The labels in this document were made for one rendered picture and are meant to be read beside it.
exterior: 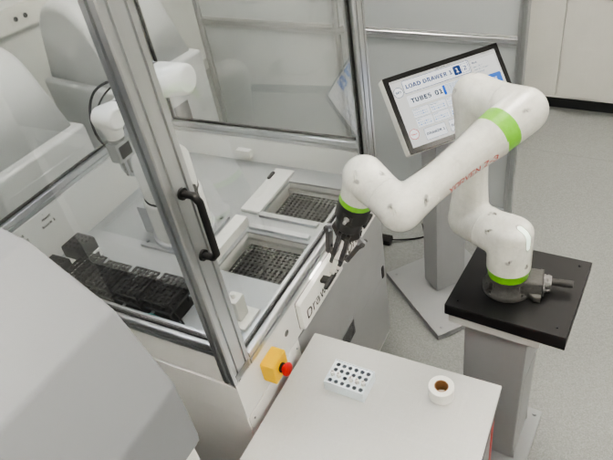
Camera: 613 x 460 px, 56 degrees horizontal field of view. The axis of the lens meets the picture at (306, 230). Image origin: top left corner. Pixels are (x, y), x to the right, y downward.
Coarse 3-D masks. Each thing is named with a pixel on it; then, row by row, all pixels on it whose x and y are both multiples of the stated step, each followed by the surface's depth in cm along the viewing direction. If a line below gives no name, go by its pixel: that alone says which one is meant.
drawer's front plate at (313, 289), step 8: (328, 256) 185; (328, 264) 184; (320, 272) 180; (328, 272) 185; (336, 272) 191; (312, 280) 178; (312, 288) 176; (320, 288) 182; (328, 288) 188; (304, 296) 173; (312, 296) 177; (320, 296) 183; (296, 304) 171; (304, 304) 173; (312, 304) 178; (320, 304) 184; (296, 312) 173; (304, 312) 174; (312, 312) 179; (304, 320) 175; (304, 328) 176
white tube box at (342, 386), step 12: (336, 360) 169; (336, 372) 165; (348, 372) 165; (360, 372) 165; (372, 372) 164; (324, 384) 165; (336, 384) 162; (348, 384) 162; (360, 384) 161; (372, 384) 164; (348, 396) 162; (360, 396) 159
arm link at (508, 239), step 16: (496, 208) 175; (480, 224) 171; (496, 224) 167; (512, 224) 166; (528, 224) 166; (480, 240) 172; (496, 240) 165; (512, 240) 163; (528, 240) 163; (496, 256) 168; (512, 256) 166; (528, 256) 167; (496, 272) 172; (512, 272) 169; (528, 272) 171
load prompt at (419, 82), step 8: (456, 64) 226; (464, 64) 226; (432, 72) 223; (440, 72) 224; (448, 72) 225; (456, 72) 225; (464, 72) 226; (408, 80) 221; (416, 80) 222; (424, 80) 222; (432, 80) 223; (440, 80) 224; (408, 88) 221; (416, 88) 221
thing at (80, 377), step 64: (0, 256) 72; (0, 320) 68; (64, 320) 71; (0, 384) 65; (64, 384) 69; (128, 384) 76; (0, 448) 63; (64, 448) 68; (128, 448) 75; (192, 448) 88
